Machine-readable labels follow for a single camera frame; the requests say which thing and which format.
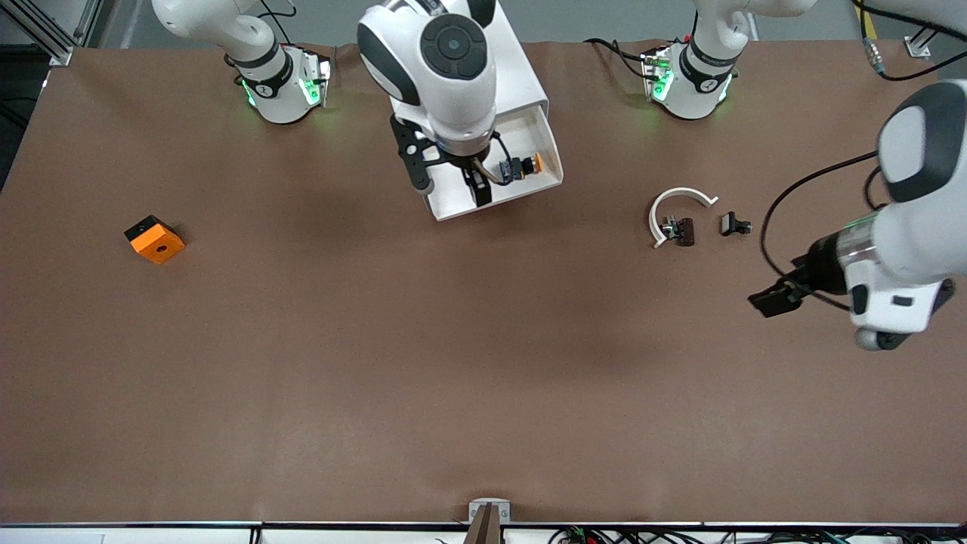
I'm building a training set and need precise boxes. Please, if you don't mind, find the orange and black button box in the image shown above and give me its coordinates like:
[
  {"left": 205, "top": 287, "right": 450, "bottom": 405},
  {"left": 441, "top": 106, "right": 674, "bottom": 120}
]
[{"left": 124, "top": 215, "right": 186, "bottom": 265}]

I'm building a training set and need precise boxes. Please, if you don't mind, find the brown table cover sheet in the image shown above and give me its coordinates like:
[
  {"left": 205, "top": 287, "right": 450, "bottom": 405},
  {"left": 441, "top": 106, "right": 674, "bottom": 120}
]
[{"left": 0, "top": 39, "right": 967, "bottom": 526}]

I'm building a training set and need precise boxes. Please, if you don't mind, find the orange capped push button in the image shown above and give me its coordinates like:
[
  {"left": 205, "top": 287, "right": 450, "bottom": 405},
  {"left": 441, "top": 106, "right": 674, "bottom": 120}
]
[{"left": 499, "top": 153, "right": 545, "bottom": 183}]

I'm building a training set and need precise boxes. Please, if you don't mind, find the brown bar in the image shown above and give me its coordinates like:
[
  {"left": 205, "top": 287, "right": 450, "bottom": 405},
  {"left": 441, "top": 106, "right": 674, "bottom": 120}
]
[{"left": 462, "top": 504, "right": 504, "bottom": 544}]

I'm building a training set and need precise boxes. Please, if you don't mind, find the cable bundle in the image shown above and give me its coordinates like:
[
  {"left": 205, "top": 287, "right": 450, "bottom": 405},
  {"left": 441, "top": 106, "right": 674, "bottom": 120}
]
[{"left": 548, "top": 527, "right": 967, "bottom": 544}]

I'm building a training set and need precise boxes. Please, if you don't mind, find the black base cable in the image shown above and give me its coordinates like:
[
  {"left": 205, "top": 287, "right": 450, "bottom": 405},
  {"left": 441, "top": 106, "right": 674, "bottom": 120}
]
[{"left": 585, "top": 38, "right": 650, "bottom": 80}]

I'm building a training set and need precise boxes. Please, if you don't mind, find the white curved plastic bracket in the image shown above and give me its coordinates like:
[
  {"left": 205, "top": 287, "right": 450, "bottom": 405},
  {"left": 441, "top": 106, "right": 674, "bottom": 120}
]
[{"left": 648, "top": 187, "right": 719, "bottom": 249}]

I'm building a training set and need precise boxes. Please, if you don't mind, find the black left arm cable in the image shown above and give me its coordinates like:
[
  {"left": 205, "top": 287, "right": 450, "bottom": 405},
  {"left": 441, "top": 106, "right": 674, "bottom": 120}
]
[{"left": 759, "top": 0, "right": 967, "bottom": 311}]

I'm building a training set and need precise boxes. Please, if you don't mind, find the dark brown switch block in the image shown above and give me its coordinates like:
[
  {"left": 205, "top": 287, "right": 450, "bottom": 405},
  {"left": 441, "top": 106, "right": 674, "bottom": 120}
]
[{"left": 661, "top": 215, "right": 697, "bottom": 248}]

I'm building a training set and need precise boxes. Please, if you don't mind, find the silver metal bracket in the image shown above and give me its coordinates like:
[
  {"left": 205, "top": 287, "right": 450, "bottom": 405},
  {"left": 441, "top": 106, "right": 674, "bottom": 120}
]
[{"left": 468, "top": 498, "right": 511, "bottom": 524}]

